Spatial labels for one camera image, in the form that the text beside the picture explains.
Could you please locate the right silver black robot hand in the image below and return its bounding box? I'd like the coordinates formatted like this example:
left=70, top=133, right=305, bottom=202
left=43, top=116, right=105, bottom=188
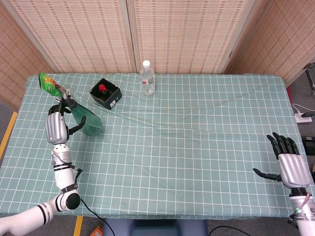
left=252, top=132, right=312, bottom=190

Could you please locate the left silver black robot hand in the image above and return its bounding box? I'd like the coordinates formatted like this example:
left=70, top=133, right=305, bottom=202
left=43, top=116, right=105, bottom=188
left=45, top=98, right=87, bottom=146

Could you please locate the green spray bottle black trigger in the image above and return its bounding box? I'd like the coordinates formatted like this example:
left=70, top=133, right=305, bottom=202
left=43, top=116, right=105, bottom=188
left=55, top=85, right=103, bottom=136

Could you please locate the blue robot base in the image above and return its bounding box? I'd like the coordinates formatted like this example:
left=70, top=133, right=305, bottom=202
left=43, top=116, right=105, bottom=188
left=102, top=219, right=208, bottom=236

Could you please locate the clear plastic water bottle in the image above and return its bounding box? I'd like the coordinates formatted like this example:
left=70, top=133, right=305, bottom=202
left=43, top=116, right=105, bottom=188
left=139, top=60, right=156, bottom=96

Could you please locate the black device on floor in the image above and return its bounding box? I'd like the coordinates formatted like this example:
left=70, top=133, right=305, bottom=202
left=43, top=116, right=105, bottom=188
left=301, top=135, right=315, bottom=154

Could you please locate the green snack bag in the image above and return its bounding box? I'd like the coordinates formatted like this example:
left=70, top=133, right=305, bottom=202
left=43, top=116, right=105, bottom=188
left=38, top=72, right=67, bottom=98

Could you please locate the white power strip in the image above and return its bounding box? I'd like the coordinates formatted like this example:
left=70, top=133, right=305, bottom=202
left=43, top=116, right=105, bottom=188
left=294, top=113, right=312, bottom=123

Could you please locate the black box red button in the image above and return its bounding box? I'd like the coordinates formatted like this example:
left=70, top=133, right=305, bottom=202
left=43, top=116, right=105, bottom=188
left=89, top=78, right=123, bottom=111

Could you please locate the bamboo folding screen panel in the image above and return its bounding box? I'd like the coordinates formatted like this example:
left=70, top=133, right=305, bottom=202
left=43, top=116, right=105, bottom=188
left=126, top=0, right=268, bottom=74
left=0, top=2, right=54, bottom=113
left=0, top=0, right=137, bottom=74
left=223, top=0, right=315, bottom=87

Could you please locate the orange cardboard box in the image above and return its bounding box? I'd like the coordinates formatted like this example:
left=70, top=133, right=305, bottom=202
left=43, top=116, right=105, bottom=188
left=90, top=224, right=104, bottom=236

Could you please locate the green checked tablecloth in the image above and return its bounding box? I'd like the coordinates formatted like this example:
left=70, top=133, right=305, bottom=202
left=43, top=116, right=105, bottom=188
left=0, top=73, right=308, bottom=220

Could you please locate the white power cable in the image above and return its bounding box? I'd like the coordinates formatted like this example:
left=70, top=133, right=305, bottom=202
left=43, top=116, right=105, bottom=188
left=292, top=103, right=306, bottom=115

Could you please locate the black floor cable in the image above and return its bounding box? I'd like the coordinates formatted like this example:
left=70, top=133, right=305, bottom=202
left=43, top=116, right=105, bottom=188
left=208, top=225, right=249, bottom=236

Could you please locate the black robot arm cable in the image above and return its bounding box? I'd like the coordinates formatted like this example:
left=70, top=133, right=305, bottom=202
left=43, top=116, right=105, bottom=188
left=80, top=198, right=116, bottom=236

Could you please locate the metal chair frame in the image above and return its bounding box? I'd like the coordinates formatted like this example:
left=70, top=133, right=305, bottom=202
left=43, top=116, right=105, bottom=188
left=303, top=62, right=315, bottom=95

